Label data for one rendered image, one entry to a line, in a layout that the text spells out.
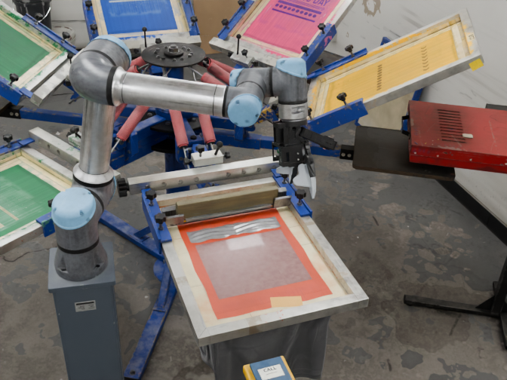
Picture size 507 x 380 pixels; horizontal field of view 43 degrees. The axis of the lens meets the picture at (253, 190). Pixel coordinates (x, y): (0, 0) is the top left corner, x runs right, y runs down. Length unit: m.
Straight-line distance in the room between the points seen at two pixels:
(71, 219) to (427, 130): 1.74
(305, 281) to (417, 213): 2.23
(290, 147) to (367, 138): 1.55
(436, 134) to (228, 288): 1.26
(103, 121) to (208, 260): 0.76
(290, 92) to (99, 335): 0.95
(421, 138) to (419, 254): 1.28
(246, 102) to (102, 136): 0.49
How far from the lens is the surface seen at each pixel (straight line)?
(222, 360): 2.24
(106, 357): 2.11
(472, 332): 3.63
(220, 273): 2.25
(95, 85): 1.57
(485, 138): 3.01
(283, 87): 1.61
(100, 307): 1.96
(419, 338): 3.50
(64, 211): 1.79
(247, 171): 2.68
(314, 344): 2.37
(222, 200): 2.44
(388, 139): 3.18
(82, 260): 1.86
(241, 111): 1.49
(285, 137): 1.64
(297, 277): 2.25
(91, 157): 1.84
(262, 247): 2.37
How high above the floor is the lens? 2.44
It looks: 34 degrees down
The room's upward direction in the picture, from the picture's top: 3 degrees clockwise
